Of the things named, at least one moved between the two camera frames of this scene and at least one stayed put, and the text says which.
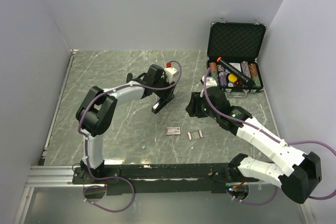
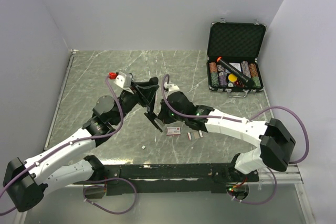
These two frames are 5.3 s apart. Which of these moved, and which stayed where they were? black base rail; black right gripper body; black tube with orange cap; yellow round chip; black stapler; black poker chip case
Moved: black right gripper body; black stapler
Stayed: yellow round chip; black poker chip case; black tube with orange cap; black base rail
